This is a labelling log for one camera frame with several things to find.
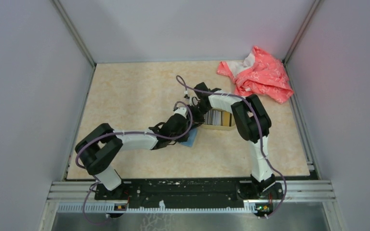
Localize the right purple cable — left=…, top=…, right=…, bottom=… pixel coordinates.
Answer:
left=176, top=75, right=288, bottom=218

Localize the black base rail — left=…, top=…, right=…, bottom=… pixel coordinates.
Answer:
left=94, top=178, right=283, bottom=209

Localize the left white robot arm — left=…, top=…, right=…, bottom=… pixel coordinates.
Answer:
left=75, top=108, right=193, bottom=199

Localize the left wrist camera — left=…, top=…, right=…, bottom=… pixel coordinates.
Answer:
left=174, top=107, right=188, bottom=118

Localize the beige tray of cards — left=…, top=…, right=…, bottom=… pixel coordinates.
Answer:
left=201, top=109, right=236, bottom=131

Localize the beige card holder wallet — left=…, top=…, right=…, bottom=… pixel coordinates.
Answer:
left=179, top=128, right=198, bottom=148

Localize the pink crumpled cloth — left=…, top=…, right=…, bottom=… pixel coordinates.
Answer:
left=216, top=46, right=294, bottom=104

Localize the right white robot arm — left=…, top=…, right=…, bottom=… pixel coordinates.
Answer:
left=189, top=82, right=275, bottom=198

